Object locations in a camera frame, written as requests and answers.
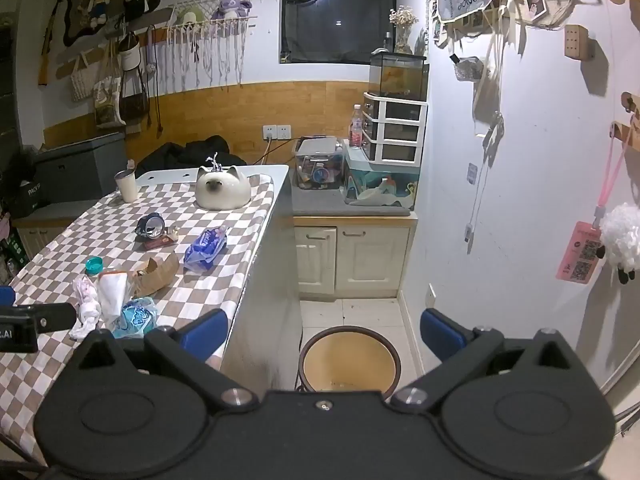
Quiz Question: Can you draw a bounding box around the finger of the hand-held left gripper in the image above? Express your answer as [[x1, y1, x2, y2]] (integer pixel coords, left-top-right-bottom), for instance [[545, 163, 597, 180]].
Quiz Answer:
[[0, 286, 78, 333]]

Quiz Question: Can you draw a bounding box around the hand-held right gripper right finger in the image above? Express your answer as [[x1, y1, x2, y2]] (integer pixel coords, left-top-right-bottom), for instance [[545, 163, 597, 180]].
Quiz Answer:
[[390, 309, 576, 408]]

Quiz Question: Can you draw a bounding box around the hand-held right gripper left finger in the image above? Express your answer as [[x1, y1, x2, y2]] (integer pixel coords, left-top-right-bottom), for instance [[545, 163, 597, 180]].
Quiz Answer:
[[75, 309, 258, 408]]

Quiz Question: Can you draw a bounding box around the white paper packet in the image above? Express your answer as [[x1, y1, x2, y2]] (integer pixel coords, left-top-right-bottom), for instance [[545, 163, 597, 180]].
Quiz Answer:
[[97, 270, 135, 331]]

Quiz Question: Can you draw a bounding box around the light blue packet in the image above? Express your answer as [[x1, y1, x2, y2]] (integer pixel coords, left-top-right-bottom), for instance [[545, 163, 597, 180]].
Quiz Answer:
[[111, 296, 158, 339]]

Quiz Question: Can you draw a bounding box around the brown cardboard piece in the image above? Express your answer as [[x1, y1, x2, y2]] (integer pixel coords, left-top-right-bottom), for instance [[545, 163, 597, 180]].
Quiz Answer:
[[131, 252, 180, 298]]

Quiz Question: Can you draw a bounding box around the brown rimmed trash bin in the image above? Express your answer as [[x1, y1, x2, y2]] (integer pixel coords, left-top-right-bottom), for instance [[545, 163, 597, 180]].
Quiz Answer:
[[298, 326, 401, 393]]

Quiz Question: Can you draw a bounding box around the brown shoulder bag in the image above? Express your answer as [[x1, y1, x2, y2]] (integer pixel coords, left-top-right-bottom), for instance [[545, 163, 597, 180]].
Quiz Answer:
[[119, 67, 151, 123]]

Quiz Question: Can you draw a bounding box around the green bottle crate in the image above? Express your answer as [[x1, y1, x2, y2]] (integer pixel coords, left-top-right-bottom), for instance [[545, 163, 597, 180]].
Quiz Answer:
[[0, 230, 31, 281]]

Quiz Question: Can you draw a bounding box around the cream low cabinet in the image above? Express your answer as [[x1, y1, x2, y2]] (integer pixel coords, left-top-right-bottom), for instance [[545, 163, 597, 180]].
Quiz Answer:
[[12, 202, 76, 263]]

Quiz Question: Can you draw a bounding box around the blue snack packet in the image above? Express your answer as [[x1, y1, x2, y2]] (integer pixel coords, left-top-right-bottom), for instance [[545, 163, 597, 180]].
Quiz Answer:
[[183, 226, 228, 275]]

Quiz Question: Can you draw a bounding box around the dark red small box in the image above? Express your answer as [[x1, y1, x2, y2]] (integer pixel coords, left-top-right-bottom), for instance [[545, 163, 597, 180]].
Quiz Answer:
[[144, 232, 180, 252]]

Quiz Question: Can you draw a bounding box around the black cardboard box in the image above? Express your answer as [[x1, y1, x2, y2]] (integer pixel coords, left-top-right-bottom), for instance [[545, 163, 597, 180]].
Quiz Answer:
[[10, 180, 51, 218]]

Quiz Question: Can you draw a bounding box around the white cat-shaped ceramic jar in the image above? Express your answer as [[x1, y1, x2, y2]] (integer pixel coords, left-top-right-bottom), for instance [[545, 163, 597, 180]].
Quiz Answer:
[[195, 152, 252, 209]]

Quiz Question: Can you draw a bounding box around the grey storage box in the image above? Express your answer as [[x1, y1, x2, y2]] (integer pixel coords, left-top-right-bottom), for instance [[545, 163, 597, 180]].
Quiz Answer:
[[32, 132, 128, 206]]

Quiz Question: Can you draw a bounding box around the white tumbler cup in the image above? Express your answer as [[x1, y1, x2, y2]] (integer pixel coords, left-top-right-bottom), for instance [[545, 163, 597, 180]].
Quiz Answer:
[[115, 159, 140, 204]]

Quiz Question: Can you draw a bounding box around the teal glass tank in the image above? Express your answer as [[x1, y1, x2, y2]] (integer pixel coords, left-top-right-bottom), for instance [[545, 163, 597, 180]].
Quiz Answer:
[[342, 142, 421, 211]]

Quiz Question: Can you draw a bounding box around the black jacket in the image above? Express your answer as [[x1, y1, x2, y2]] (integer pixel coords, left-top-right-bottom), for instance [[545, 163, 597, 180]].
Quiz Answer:
[[135, 135, 248, 176]]

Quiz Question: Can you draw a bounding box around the clear storage box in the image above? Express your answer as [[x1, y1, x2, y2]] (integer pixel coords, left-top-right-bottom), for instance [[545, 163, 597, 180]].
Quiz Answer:
[[292, 136, 347, 191]]

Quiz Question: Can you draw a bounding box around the white sheep plush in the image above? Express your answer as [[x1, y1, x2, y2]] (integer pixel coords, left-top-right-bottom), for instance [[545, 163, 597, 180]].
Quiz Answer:
[[599, 202, 640, 285]]

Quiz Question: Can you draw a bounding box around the white drawer organizer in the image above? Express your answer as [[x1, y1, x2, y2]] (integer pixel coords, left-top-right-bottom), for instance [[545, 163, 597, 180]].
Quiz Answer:
[[364, 91, 429, 165]]

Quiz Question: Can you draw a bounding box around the printed canvas tote bag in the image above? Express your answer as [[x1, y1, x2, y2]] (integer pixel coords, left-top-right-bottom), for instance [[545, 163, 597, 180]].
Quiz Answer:
[[94, 42, 127, 129]]

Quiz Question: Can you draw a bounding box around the pink drink bottle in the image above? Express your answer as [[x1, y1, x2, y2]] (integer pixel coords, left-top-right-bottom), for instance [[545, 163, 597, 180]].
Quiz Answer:
[[348, 104, 364, 148]]

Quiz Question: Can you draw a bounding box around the white mesh tote bag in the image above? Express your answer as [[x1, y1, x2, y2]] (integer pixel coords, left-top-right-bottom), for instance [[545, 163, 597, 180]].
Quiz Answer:
[[70, 55, 98, 103]]

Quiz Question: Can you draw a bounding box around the beige hanging cloth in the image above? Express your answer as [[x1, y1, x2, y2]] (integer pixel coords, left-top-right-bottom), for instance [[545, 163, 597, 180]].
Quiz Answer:
[[472, 20, 526, 136]]

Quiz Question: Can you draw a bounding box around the glass fish tank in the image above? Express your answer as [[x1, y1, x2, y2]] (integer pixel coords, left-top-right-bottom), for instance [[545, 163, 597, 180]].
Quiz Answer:
[[369, 50, 430, 103]]

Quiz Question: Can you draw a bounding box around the silver foil pouch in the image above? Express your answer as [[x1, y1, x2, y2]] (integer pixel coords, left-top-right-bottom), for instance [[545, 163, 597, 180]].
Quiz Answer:
[[452, 55, 485, 82]]

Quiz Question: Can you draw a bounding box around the black white bucket bag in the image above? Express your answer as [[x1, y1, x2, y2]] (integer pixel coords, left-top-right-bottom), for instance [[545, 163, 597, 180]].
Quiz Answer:
[[117, 31, 142, 72]]

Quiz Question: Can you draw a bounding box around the dried flower vase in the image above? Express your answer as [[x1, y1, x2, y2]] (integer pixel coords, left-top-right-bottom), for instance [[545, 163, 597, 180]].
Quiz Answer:
[[389, 5, 420, 55]]

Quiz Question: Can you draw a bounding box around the wooden coat rack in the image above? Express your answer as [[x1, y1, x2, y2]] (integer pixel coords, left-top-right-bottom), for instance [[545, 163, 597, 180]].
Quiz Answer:
[[55, 25, 171, 78]]

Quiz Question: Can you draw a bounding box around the blue white plush doll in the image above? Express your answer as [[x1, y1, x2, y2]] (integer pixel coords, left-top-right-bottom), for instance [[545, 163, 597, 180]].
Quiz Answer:
[[89, 0, 114, 29]]

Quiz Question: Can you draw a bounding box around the green plush toy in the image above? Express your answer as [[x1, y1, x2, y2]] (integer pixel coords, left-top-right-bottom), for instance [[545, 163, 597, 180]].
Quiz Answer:
[[175, 4, 207, 26]]

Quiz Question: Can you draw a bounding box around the wooden peg block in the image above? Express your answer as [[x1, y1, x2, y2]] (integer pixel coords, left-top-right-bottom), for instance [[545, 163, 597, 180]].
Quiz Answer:
[[564, 25, 596, 60]]

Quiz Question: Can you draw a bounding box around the purple plush toy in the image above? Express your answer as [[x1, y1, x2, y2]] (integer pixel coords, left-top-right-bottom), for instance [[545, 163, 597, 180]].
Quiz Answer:
[[211, 0, 252, 23]]

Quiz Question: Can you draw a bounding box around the dark window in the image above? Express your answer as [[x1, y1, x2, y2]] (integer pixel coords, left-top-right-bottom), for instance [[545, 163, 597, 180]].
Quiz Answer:
[[279, 0, 398, 66]]

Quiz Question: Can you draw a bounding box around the white charger cable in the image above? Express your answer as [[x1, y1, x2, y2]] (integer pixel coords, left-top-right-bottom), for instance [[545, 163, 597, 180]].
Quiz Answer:
[[464, 110, 506, 253]]

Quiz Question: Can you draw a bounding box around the pink lanyard card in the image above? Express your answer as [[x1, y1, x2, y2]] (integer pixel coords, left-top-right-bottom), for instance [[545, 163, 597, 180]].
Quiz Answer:
[[556, 115, 640, 286]]

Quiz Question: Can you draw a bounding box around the wooden wall shelf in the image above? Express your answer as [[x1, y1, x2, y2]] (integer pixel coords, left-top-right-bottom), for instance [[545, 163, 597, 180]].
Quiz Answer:
[[612, 121, 640, 150]]

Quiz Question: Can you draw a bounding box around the macrame wall hammock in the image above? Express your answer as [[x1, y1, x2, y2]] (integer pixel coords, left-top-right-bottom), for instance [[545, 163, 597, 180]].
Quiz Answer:
[[167, 0, 261, 93]]

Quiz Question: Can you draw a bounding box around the black felt wall board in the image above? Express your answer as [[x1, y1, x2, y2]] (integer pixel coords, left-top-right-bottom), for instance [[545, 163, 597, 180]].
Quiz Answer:
[[62, 0, 165, 46]]

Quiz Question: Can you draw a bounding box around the wall photo collection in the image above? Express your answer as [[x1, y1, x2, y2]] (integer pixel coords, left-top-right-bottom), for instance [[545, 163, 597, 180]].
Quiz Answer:
[[427, 0, 588, 48]]

